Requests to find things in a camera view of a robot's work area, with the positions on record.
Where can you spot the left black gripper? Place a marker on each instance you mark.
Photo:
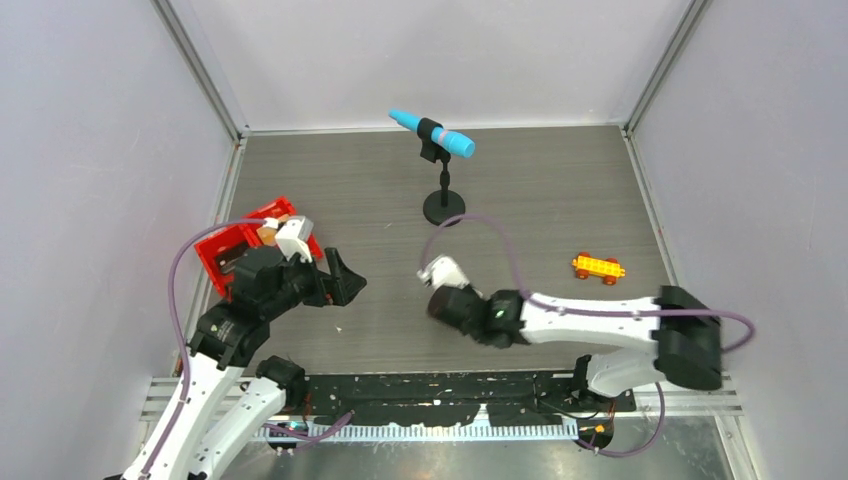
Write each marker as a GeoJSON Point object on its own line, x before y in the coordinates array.
{"type": "Point", "coordinates": [337, 288]}

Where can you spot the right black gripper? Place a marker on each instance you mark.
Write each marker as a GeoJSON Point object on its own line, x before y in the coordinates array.
{"type": "Point", "coordinates": [468, 289]}

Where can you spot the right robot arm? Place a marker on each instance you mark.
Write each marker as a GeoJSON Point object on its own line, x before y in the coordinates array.
{"type": "Point", "coordinates": [670, 337]}

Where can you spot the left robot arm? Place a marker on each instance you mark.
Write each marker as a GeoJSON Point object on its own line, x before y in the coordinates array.
{"type": "Point", "coordinates": [187, 442]}

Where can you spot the tan card case in bin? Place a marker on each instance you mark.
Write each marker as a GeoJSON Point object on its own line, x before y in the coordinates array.
{"type": "Point", "coordinates": [269, 232]}

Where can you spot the black card case in bin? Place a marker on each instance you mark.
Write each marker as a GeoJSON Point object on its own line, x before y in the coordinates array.
{"type": "Point", "coordinates": [226, 260]}

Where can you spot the black microphone stand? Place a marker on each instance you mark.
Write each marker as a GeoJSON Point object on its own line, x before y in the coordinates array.
{"type": "Point", "coordinates": [444, 203]}

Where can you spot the red two-compartment bin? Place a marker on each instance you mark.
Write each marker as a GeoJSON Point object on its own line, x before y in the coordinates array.
{"type": "Point", "coordinates": [243, 235]}

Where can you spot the yellow toy brick car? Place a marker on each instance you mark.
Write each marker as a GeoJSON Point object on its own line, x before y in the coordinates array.
{"type": "Point", "coordinates": [609, 270]}

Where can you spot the blue toy microphone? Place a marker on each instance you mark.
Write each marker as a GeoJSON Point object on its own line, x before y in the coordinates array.
{"type": "Point", "coordinates": [437, 142]}

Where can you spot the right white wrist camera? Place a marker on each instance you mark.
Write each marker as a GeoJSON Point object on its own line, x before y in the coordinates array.
{"type": "Point", "coordinates": [443, 271]}

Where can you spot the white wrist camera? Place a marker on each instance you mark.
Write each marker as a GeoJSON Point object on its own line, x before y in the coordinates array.
{"type": "Point", "coordinates": [291, 236]}
{"type": "Point", "coordinates": [443, 271]}

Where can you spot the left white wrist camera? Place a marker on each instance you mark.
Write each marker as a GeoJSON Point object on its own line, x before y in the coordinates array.
{"type": "Point", "coordinates": [291, 236]}

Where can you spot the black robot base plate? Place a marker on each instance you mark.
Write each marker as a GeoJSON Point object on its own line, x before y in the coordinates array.
{"type": "Point", "coordinates": [511, 398]}

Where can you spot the ribbed metal front rail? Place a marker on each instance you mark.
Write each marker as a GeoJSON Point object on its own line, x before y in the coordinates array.
{"type": "Point", "coordinates": [478, 430]}

